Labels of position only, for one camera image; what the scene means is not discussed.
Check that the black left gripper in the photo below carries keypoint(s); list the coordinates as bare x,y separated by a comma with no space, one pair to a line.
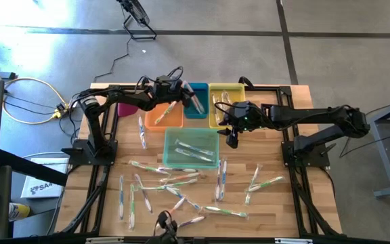
164,89

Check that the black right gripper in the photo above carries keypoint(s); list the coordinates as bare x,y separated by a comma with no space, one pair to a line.
245,117

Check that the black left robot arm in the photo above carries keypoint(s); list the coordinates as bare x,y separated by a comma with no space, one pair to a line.
91,128

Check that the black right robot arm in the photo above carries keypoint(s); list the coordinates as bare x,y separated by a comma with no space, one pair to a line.
317,115

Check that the teal plastic bin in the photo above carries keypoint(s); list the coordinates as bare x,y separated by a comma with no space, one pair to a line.
204,87

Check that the orange plastic bin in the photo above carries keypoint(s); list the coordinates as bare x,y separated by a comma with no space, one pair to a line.
173,123

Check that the green translucent plastic bin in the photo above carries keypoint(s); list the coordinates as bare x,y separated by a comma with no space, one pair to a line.
171,133

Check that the yellow plastic bin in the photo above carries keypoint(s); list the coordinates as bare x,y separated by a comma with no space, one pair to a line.
237,89

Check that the magenta plastic bin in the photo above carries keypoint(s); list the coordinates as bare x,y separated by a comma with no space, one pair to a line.
127,110

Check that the black floor fan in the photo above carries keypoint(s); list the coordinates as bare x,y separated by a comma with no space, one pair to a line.
137,11

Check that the power strip with plugs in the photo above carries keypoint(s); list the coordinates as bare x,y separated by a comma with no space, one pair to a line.
61,110

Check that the white printed box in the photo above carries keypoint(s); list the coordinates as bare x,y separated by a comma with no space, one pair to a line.
39,189

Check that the yellow can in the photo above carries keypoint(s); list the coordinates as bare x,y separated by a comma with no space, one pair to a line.
19,211

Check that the silver edge bracket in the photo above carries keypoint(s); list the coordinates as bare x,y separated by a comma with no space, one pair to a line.
293,241
103,240

